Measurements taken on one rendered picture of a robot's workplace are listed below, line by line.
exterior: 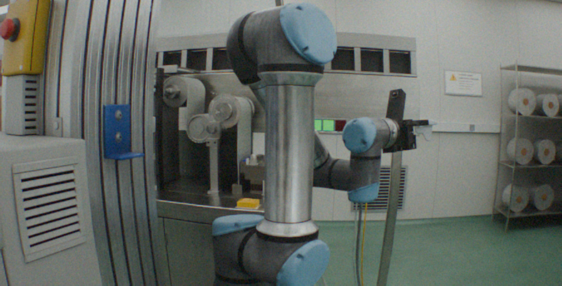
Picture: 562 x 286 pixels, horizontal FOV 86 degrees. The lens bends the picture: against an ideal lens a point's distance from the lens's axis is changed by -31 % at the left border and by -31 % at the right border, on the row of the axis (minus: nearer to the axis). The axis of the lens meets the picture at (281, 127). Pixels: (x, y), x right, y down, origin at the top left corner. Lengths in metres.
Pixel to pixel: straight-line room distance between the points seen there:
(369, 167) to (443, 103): 3.64
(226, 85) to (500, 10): 3.68
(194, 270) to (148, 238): 0.95
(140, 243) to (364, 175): 0.51
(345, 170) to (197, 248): 0.89
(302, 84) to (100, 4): 0.39
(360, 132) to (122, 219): 0.53
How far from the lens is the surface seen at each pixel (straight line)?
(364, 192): 0.95
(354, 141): 0.92
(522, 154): 4.46
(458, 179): 4.68
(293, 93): 0.71
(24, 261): 0.52
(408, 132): 1.09
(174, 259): 1.76
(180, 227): 1.69
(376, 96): 2.09
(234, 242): 0.83
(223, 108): 1.81
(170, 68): 1.90
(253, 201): 1.58
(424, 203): 4.63
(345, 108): 2.08
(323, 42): 0.72
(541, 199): 4.72
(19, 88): 0.67
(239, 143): 1.84
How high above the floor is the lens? 1.28
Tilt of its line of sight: 3 degrees down
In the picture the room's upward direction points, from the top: 1 degrees clockwise
